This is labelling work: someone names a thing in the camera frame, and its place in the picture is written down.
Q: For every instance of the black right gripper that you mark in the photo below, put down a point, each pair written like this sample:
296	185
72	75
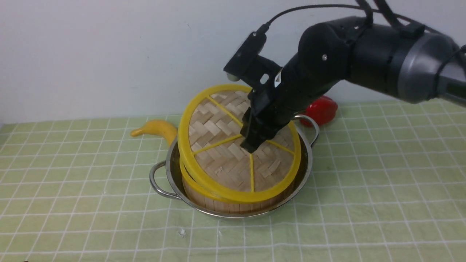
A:
300	82

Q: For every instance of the woven bamboo steamer lid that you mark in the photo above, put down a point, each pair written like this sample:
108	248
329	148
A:
209	144

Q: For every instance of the bamboo steamer basket yellow rim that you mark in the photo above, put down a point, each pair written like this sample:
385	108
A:
203	198

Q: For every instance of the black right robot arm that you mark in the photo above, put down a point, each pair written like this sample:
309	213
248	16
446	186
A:
412	69

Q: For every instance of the red bell pepper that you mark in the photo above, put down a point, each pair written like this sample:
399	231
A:
322	111

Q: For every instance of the yellow banana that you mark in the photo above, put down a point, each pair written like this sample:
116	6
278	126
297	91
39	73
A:
161	128

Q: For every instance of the green checkered tablecloth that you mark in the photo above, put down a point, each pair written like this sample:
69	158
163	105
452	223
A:
388	185

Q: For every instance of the stainless steel two-handled pot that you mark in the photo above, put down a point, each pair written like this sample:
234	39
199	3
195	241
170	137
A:
174	176

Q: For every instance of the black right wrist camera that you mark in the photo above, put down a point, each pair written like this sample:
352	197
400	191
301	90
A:
249	66

